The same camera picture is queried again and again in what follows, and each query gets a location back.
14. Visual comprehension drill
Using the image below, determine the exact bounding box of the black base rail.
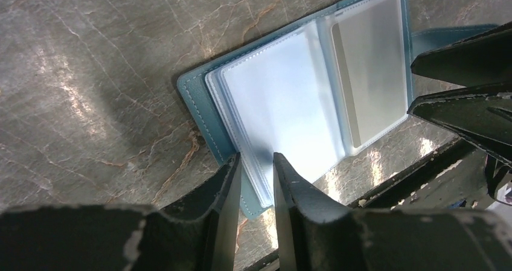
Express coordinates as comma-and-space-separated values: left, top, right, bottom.
244, 137, 512, 271

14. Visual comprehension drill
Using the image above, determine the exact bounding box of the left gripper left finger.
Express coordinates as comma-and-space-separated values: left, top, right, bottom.
1, 154, 242, 270

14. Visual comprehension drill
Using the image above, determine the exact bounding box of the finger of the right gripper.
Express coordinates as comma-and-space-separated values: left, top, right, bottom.
411, 22, 511, 87
408, 81, 511, 166

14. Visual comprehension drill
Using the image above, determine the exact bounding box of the dark card in holder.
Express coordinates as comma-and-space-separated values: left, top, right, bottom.
331, 0, 408, 155

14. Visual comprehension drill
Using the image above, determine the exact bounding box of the blue card holder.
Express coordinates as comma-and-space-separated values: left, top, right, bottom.
176, 0, 499, 221

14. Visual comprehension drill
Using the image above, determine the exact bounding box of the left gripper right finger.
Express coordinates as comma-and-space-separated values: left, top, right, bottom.
273, 153, 511, 270

